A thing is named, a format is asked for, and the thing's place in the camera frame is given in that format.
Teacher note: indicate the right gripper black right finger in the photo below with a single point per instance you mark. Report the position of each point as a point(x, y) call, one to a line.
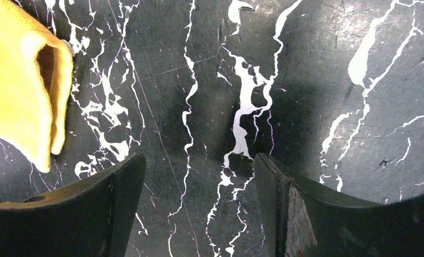
point(302, 217)

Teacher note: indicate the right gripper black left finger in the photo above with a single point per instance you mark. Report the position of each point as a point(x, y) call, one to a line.
point(91, 217)

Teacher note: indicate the orange towel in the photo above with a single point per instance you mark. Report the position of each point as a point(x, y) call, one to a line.
point(35, 83)

